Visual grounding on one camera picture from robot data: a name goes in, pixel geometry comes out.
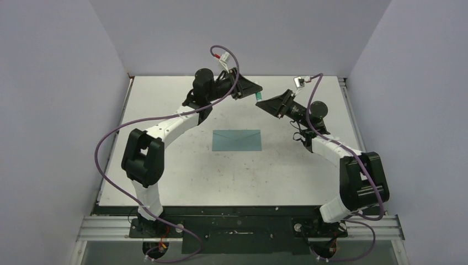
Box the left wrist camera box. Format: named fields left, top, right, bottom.
left=218, top=52, right=231, bottom=72

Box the aluminium frame rail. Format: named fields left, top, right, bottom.
left=77, top=215, right=404, bottom=242

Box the purple cable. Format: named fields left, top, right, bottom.
left=95, top=45, right=241, bottom=263
left=305, top=73, right=385, bottom=263

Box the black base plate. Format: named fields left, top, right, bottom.
left=91, top=205, right=385, bottom=255

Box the teal envelope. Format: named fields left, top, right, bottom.
left=212, top=130, right=262, bottom=152

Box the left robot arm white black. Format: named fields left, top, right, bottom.
left=121, top=68, right=263, bottom=238

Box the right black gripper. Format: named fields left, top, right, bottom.
left=256, top=89, right=311, bottom=129

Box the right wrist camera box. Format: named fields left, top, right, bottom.
left=293, top=76, right=311, bottom=95

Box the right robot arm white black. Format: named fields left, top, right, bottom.
left=256, top=89, right=390, bottom=236

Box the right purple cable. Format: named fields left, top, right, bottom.
left=305, top=73, right=385, bottom=263

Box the green glue stick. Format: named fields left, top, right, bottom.
left=255, top=92, right=262, bottom=102

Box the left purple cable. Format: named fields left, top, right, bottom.
left=95, top=45, right=241, bottom=263

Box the right side aluminium rail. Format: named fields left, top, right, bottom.
left=338, top=77, right=382, bottom=205

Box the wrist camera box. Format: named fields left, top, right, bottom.
left=218, top=52, right=231, bottom=72
left=293, top=76, right=311, bottom=95

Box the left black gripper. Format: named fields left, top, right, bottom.
left=206, top=68, right=262, bottom=103

